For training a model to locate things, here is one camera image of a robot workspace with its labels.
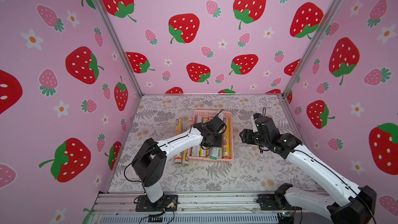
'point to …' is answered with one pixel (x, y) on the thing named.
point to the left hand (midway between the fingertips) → (221, 142)
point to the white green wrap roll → (215, 153)
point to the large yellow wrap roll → (178, 157)
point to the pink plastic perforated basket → (224, 154)
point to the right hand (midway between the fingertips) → (249, 132)
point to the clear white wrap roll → (195, 151)
